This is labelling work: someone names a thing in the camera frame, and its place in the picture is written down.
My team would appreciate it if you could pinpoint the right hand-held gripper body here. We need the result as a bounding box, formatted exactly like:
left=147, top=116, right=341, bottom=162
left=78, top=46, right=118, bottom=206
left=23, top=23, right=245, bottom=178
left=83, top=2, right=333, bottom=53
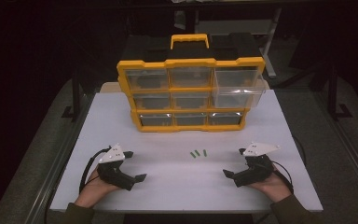
left=232, top=142, right=282, bottom=189

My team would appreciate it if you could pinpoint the aluminium rail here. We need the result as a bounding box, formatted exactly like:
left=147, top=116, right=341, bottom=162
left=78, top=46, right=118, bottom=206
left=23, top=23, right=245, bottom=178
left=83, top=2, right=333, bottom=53
left=27, top=92, right=95, bottom=224
left=311, top=91, right=358, bottom=200

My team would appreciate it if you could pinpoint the black metal stand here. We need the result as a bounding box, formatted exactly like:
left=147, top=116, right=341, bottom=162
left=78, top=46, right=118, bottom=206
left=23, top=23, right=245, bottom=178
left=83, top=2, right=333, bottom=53
left=61, top=68, right=82, bottom=121
left=326, top=63, right=354, bottom=121

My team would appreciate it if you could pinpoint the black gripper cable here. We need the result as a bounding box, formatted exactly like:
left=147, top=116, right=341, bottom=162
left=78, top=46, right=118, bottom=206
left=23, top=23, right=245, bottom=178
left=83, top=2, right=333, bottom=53
left=270, top=160, right=295, bottom=194
left=78, top=145, right=112, bottom=194

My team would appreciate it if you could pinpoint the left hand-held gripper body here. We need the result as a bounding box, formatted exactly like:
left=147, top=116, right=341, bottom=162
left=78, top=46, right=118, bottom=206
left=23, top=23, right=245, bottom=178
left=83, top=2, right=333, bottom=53
left=97, top=143, right=137, bottom=191

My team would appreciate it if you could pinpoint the white desk leg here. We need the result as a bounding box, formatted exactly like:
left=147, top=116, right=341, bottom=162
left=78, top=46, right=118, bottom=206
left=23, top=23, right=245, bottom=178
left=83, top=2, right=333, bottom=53
left=258, top=7, right=283, bottom=79

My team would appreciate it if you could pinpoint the set of clear plastic drawers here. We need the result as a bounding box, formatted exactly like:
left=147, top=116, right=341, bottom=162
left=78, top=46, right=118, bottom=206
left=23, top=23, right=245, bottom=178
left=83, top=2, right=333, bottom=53
left=124, top=66, right=243, bottom=127

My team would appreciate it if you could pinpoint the person's right hand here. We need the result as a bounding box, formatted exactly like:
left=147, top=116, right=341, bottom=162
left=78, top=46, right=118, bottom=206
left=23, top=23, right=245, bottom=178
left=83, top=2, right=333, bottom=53
left=247, top=167, right=294, bottom=203

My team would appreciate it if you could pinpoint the person's left hand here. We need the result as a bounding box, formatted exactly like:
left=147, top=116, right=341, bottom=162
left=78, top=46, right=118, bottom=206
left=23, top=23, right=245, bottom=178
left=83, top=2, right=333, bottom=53
left=74, top=165, right=121, bottom=209

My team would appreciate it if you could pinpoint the beige board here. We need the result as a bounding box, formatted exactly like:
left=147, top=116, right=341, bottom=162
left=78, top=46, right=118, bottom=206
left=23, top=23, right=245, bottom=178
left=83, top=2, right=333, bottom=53
left=100, top=80, right=123, bottom=94

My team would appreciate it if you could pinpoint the yellow and black drawer organizer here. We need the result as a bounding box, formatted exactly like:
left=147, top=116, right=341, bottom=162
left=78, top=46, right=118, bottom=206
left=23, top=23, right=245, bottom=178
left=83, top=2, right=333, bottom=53
left=116, top=33, right=267, bottom=133

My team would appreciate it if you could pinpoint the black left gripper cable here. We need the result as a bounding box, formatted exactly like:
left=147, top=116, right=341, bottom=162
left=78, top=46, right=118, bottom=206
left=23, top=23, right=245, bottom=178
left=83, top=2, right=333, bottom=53
left=78, top=145, right=112, bottom=194

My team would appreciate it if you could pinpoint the clear plastic organizer drawer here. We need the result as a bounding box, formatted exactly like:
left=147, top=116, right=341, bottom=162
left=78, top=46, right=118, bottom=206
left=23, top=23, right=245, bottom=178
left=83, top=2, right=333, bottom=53
left=212, top=67, right=267, bottom=109

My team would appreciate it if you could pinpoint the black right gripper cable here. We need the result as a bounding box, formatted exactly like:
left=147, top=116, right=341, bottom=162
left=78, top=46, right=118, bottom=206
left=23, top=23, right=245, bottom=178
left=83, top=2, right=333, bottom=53
left=270, top=160, right=295, bottom=194

